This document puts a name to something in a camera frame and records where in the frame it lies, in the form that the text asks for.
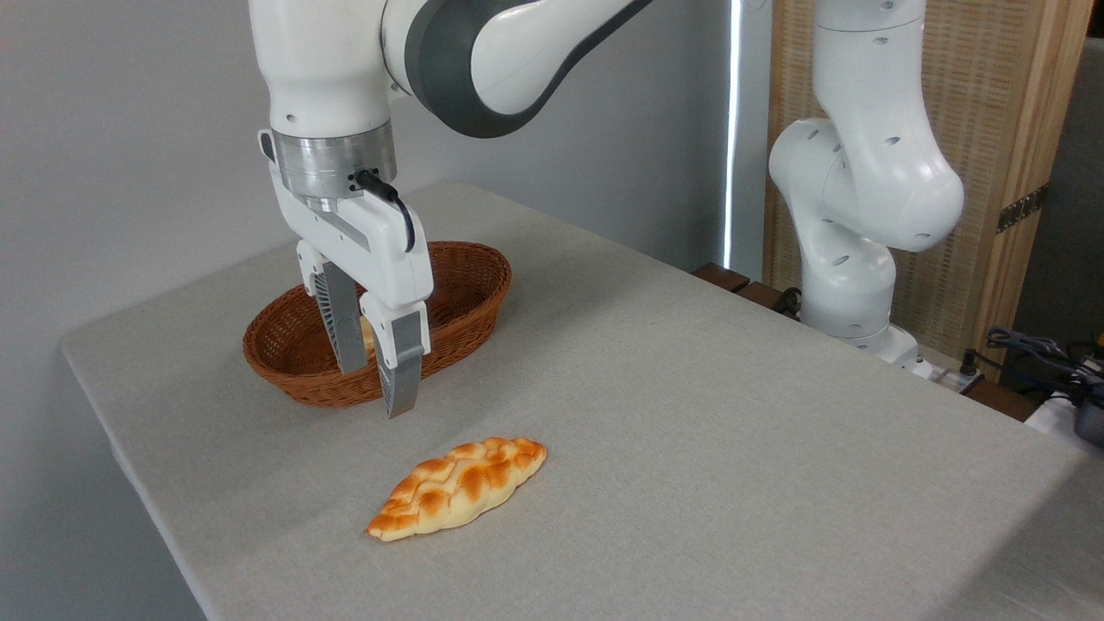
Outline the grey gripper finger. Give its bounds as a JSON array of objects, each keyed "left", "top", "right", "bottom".
[
  {"left": 359, "top": 292, "right": 430, "bottom": 419},
  {"left": 297, "top": 240, "right": 370, "bottom": 376}
]

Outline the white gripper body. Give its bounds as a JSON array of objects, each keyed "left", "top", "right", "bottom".
[{"left": 270, "top": 160, "right": 434, "bottom": 311}]

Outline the long braided bread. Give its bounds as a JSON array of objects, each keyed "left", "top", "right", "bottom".
[{"left": 365, "top": 436, "right": 548, "bottom": 543}]

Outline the brown wicker basket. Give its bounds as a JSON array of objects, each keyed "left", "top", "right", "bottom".
[{"left": 242, "top": 241, "right": 512, "bottom": 409}]

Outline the grey tablecloth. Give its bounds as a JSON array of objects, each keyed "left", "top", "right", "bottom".
[{"left": 59, "top": 181, "right": 1104, "bottom": 621}]

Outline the bright vertical light strip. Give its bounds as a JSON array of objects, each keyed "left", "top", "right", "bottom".
[{"left": 723, "top": 0, "right": 743, "bottom": 270}]

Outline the rattan and wood folding screen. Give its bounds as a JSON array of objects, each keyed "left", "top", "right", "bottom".
[{"left": 763, "top": 0, "right": 1096, "bottom": 380}]

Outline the metal screen hinge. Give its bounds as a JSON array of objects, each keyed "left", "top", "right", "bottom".
[{"left": 996, "top": 184, "right": 1049, "bottom": 234}]

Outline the white box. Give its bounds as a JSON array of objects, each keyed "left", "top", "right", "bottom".
[{"left": 1025, "top": 392, "right": 1104, "bottom": 458}]

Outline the dark grey round container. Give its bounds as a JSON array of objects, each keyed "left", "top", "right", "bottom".
[{"left": 1074, "top": 401, "right": 1104, "bottom": 448}]

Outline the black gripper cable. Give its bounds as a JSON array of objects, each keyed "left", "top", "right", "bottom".
[{"left": 354, "top": 170, "right": 417, "bottom": 253}]

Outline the black cable bundle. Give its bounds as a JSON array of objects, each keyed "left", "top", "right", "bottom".
[{"left": 986, "top": 326, "right": 1104, "bottom": 406}]

